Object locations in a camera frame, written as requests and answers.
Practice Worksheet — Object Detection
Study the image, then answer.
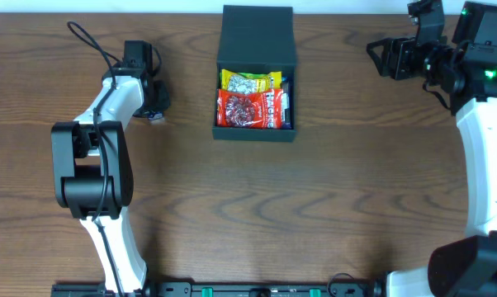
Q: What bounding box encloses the yellow Hacks candy bag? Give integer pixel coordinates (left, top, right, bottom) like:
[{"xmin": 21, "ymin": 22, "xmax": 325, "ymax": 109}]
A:
[{"xmin": 220, "ymin": 69, "xmax": 282, "ymax": 94}]

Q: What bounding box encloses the blue Eclipse mint box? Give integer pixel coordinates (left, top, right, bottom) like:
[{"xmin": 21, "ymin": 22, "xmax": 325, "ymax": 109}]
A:
[{"xmin": 148, "ymin": 112, "xmax": 164, "ymax": 123}]

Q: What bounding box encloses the red Hacks candy bag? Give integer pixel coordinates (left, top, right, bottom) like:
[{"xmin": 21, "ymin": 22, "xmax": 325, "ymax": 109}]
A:
[{"xmin": 216, "ymin": 89, "xmax": 282, "ymax": 129}]

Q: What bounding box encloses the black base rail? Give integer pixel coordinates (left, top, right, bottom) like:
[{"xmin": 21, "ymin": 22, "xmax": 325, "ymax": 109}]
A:
[{"xmin": 50, "ymin": 272, "xmax": 387, "ymax": 297}]

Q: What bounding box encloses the dark green box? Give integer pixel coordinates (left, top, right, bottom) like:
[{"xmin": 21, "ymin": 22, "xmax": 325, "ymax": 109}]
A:
[{"xmin": 211, "ymin": 5, "xmax": 297, "ymax": 143}]

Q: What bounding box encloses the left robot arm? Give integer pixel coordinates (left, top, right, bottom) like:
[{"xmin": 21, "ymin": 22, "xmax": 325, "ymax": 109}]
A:
[{"xmin": 51, "ymin": 40, "xmax": 170, "ymax": 296}]

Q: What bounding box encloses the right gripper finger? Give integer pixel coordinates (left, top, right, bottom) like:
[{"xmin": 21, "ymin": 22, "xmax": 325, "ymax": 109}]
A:
[
  {"xmin": 367, "ymin": 39, "xmax": 391, "ymax": 54},
  {"xmin": 367, "ymin": 49, "xmax": 390, "ymax": 77}
]

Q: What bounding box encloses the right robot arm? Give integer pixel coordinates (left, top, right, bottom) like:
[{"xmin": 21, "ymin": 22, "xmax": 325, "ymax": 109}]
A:
[{"xmin": 367, "ymin": 0, "xmax": 497, "ymax": 296}]

